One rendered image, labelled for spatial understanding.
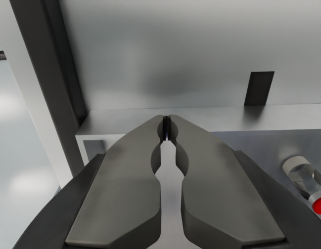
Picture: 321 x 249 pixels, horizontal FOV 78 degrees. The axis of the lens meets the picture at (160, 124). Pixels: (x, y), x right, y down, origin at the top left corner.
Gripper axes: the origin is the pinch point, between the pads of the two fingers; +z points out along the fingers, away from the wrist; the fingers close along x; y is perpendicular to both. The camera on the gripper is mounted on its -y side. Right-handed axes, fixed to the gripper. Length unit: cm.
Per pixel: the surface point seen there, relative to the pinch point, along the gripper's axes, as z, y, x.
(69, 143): 1.5, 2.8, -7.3
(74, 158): 1.4, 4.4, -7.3
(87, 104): 3.5, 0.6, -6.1
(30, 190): 91, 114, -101
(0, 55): 82, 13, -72
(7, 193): 91, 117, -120
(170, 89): 3.5, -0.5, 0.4
